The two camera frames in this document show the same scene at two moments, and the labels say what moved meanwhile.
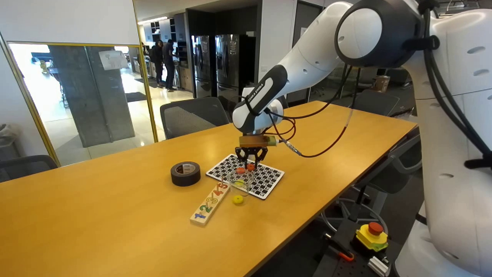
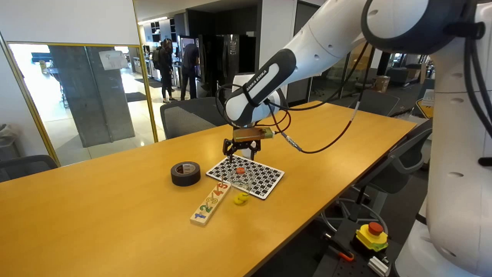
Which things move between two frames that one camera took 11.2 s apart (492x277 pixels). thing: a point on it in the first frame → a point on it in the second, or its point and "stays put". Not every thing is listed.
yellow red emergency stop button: [372, 235] stays put
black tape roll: [186, 174] stays put
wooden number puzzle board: [209, 203] stays put
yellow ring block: [238, 198] stays put
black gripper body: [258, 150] → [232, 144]
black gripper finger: [258, 158] → [253, 150]
